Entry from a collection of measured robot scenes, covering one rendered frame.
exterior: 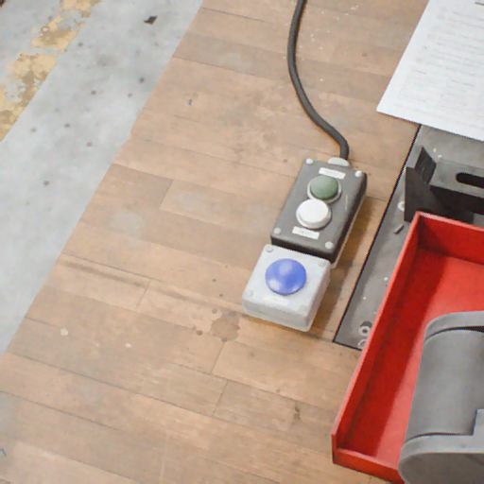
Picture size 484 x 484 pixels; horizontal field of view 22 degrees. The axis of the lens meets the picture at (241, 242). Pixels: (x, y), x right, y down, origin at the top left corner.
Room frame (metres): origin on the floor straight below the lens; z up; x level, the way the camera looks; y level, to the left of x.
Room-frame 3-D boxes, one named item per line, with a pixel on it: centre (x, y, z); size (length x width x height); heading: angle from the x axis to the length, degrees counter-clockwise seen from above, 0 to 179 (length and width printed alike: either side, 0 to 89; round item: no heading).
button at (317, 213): (0.73, -0.07, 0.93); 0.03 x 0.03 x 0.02
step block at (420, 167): (0.73, -0.20, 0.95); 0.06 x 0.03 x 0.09; 61
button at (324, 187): (0.76, -0.09, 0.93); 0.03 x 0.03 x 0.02
